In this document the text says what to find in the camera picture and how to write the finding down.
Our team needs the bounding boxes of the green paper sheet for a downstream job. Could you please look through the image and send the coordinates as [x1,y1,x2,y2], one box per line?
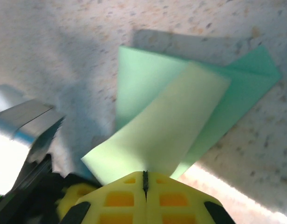
[81,45,282,185]

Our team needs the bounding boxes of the long aluminium mounting rail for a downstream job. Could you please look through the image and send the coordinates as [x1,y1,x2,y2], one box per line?
[0,154,52,210]

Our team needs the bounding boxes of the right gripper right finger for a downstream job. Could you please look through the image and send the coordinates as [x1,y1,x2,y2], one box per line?
[146,171,235,224]

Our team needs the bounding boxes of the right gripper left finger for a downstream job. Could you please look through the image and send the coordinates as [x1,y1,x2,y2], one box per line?
[61,171,147,224]

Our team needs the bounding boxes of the aluminium side rail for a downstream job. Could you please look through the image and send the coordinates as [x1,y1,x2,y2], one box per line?
[0,99,66,150]

